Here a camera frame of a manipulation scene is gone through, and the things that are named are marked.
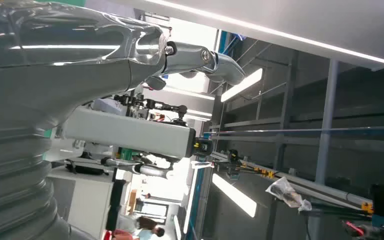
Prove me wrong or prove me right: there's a grey metal pole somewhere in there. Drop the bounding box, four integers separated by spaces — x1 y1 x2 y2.
314 59 340 185

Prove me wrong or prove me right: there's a person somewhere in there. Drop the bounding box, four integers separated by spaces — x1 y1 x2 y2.
133 215 166 240

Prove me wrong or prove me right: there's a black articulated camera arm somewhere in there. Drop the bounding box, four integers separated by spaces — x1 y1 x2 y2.
114 93 189 127

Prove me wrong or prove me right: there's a pale grey rectangular housing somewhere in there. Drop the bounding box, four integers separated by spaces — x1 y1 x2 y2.
62 106 214 159

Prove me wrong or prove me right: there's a white ceiling light panel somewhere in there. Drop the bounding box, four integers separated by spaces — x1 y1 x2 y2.
220 67 264 103
211 173 258 219

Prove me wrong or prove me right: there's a long thin ceiling light strip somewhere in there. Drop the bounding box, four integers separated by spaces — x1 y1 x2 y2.
145 0 384 66

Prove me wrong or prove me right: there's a clear plastic bag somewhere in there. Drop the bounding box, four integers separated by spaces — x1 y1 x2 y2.
265 177 313 213

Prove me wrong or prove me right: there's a white cabinet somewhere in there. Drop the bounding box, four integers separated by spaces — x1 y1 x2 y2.
47 165 117 239

